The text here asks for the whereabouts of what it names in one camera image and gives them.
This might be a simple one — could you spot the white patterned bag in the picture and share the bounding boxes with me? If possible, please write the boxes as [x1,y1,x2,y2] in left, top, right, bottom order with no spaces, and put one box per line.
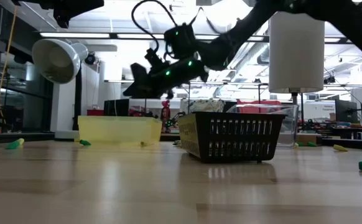
[180,98,226,113]

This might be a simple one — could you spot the yellow plastic bin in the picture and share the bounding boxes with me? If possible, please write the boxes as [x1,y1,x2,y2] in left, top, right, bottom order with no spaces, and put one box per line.
[77,115,163,147]

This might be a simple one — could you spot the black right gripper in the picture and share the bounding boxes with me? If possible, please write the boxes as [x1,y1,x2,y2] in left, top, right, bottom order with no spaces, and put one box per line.
[123,48,210,100]

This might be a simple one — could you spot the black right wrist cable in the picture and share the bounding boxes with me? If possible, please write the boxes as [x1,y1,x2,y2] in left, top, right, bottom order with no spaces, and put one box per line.
[131,0,177,54]

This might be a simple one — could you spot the red plastic crate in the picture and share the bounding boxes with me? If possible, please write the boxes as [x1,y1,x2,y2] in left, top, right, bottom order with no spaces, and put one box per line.
[236,99,282,114]

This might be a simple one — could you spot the black plastic basket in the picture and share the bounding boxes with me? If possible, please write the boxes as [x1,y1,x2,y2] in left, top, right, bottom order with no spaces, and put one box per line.
[177,111,287,164]

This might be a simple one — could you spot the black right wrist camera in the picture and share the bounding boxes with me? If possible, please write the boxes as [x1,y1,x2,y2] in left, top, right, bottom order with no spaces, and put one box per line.
[164,23,198,60]

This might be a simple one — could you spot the white gooseneck desk lamp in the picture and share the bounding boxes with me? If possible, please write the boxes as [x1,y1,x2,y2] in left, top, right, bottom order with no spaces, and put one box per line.
[31,39,96,141]

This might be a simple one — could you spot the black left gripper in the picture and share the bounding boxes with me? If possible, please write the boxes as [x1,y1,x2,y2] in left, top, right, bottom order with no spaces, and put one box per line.
[19,0,104,28]

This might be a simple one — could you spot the clear plastic bin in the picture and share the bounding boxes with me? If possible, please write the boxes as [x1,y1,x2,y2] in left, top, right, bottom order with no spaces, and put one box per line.
[227,104,300,147]

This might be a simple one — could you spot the cardboard box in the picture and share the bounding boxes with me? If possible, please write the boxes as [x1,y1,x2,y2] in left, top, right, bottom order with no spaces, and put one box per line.
[295,133,322,146]

